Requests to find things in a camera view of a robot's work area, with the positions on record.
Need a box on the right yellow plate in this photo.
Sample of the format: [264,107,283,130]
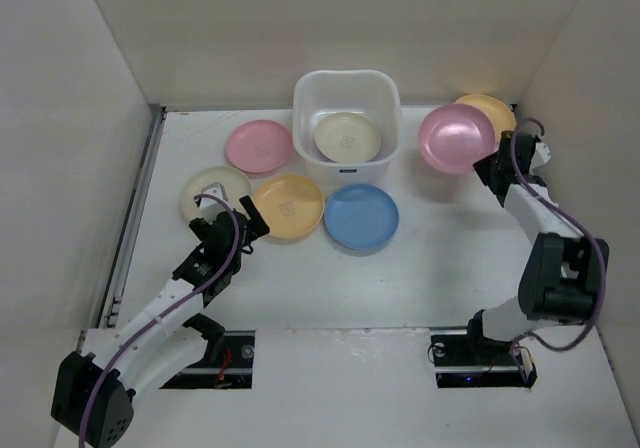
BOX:
[456,94,516,141]

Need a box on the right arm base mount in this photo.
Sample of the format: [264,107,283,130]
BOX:
[427,332,538,389]

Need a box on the yellow plate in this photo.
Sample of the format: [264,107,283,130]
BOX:
[456,94,516,141]
[252,174,325,240]

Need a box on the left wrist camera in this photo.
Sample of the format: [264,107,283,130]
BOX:
[196,181,231,221]

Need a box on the blue plate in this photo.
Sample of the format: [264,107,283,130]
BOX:
[324,184,400,253]

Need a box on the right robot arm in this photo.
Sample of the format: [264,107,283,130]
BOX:
[463,131,609,363]

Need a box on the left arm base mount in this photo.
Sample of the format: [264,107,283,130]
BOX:
[162,314,256,390]

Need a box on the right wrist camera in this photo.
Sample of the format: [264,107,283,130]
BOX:
[530,141,551,171]

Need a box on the purple plate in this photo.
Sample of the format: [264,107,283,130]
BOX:
[372,151,389,162]

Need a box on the pink plate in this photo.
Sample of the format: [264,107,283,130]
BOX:
[225,119,294,174]
[417,103,496,175]

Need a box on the left yellow plate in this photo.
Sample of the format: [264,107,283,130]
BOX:
[252,174,325,240]

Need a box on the white plastic bin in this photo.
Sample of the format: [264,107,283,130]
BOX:
[292,70,403,186]

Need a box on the cream plate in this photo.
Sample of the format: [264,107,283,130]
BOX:
[314,112,382,164]
[179,166,251,223]

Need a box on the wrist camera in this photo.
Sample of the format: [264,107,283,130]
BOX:
[530,141,551,171]
[196,181,231,221]

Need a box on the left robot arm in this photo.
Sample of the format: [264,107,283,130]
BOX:
[51,196,270,447]

